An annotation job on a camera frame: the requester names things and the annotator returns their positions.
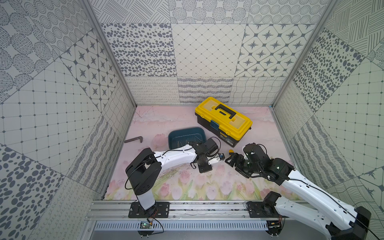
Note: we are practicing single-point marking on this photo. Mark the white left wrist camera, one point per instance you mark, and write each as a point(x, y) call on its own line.
point(216, 158)

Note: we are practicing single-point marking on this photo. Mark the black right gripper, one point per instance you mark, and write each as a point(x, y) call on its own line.
point(238, 164)

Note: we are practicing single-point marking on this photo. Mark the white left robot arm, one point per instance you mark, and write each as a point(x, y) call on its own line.
point(144, 170)

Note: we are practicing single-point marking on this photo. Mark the teal plastic storage box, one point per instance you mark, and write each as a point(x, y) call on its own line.
point(180, 138)

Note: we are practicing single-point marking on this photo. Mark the white slotted cable duct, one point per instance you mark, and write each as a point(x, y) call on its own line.
point(241, 225)

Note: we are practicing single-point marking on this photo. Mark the yellow black toolbox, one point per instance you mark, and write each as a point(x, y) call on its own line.
point(226, 123)

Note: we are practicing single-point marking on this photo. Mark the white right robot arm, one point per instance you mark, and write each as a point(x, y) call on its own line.
point(328, 215)

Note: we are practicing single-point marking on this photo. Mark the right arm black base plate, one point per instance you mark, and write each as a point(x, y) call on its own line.
point(261, 210)

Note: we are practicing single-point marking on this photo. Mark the aluminium mounting rail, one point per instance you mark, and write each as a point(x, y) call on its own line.
point(179, 210)

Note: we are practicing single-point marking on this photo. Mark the dark metal L-shaped wrench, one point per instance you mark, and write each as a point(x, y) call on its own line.
point(139, 138)

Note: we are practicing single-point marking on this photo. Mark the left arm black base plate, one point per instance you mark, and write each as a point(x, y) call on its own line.
point(159, 210)

